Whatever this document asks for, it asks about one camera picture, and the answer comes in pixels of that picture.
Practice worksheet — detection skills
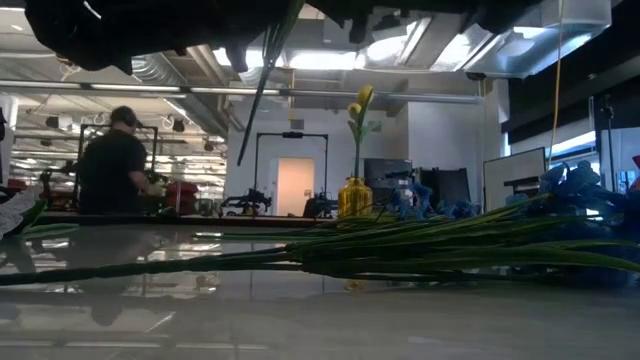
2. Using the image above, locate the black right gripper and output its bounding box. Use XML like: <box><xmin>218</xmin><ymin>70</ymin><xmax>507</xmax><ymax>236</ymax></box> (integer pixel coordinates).
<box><xmin>304</xmin><ymin>0</ymin><xmax>544</xmax><ymax>44</ymax></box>

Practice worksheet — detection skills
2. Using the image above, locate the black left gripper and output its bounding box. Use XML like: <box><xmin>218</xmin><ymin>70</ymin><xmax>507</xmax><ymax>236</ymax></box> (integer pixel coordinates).
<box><xmin>23</xmin><ymin>0</ymin><xmax>306</xmax><ymax>76</ymax></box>

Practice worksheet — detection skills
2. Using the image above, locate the yellow tulip with green stem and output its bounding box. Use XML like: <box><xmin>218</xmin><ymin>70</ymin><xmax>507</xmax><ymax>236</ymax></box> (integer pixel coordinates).
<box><xmin>346</xmin><ymin>83</ymin><xmax>384</xmax><ymax>179</ymax></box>

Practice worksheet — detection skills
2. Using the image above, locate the yellow ribbed glass vase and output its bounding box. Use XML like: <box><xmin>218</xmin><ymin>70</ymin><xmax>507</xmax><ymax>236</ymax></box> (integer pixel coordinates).
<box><xmin>337</xmin><ymin>176</ymin><xmax>375</xmax><ymax>219</ymax></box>

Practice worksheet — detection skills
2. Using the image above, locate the person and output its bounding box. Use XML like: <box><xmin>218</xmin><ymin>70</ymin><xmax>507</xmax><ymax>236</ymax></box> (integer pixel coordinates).
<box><xmin>77</xmin><ymin>105</ymin><xmax>169</xmax><ymax>216</ymax></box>

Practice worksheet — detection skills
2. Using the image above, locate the silver ceiling pipe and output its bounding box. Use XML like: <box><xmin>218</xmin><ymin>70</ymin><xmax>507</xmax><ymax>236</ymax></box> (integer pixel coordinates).
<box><xmin>0</xmin><ymin>78</ymin><xmax>484</xmax><ymax>105</ymax></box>

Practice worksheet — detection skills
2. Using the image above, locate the black monitor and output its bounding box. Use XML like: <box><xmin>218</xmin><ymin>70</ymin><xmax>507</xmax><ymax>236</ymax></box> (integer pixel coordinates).
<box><xmin>363</xmin><ymin>158</ymin><xmax>414</xmax><ymax>191</ymax></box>

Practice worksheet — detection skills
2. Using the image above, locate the red equipment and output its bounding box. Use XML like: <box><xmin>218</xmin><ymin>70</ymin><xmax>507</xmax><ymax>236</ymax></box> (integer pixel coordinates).
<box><xmin>164</xmin><ymin>180</ymin><xmax>200</xmax><ymax>215</ymax></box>

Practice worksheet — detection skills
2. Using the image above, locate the black case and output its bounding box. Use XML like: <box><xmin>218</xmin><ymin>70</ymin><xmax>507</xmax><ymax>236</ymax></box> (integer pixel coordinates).
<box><xmin>417</xmin><ymin>167</ymin><xmax>472</xmax><ymax>206</ymax></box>

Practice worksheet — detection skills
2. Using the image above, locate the white board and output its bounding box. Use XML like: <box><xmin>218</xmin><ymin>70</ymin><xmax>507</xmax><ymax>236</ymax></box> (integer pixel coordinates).
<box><xmin>482</xmin><ymin>146</ymin><xmax>548</xmax><ymax>211</ymax></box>

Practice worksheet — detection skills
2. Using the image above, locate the black tripod stand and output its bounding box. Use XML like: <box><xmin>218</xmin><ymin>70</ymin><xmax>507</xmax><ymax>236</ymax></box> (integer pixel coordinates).
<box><xmin>599</xmin><ymin>94</ymin><xmax>617</xmax><ymax>191</ymax></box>

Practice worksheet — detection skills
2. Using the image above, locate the lit doorway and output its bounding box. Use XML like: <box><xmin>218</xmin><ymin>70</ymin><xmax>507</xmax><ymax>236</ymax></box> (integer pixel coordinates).
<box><xmin>269</xmin><ymin>157</ymin><xmax>316</xmax><ymax>217</ymax></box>

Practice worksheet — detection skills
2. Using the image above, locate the silver ventilation duct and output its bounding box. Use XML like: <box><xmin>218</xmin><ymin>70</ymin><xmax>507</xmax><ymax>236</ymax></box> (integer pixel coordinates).
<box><xmin>462</xmin><ymin>0</ymin><xmax>614</xmax><ymax>80</ymax></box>

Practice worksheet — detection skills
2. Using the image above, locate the yellow hanging cable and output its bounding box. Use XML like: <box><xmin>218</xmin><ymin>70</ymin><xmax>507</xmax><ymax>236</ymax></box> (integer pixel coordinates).
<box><xmin>547</xmin><ymin>0</ymin><xmax>565</xmax><ymax>169</ymax></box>

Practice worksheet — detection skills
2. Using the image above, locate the black stand frame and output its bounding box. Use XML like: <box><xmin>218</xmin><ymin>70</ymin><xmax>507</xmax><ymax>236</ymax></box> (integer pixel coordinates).
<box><xmin>253</xmin><ymin>131</ymin><xmax>330</xmax><ymax>211</ymax></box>

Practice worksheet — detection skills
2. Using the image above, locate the black metal table frame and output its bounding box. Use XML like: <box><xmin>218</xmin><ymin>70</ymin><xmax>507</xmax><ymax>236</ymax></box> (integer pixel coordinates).
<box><xmin>34</xmin><ymin>212</ymin><xmax>341</xmax><ymax>230</ymax></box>

